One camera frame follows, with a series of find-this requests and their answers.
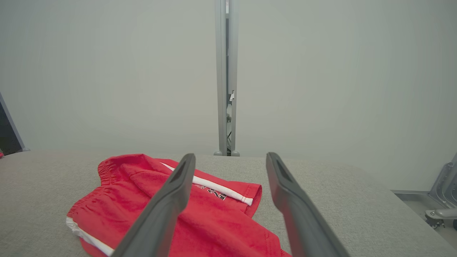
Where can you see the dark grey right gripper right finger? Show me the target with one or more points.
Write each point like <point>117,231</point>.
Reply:
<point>296,214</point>

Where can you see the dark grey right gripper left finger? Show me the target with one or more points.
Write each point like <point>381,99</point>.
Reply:
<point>167,200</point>

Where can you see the red shorts with white stripe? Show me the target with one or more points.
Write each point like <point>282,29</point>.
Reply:
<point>121,203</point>

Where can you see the grey metal partition post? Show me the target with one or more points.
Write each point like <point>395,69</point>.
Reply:
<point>222,71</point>

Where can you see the grey metal floor bracket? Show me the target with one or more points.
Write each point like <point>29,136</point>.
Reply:
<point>444,192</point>

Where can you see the dark panel with grey frame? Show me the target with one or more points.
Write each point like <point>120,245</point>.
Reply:
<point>6,132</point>

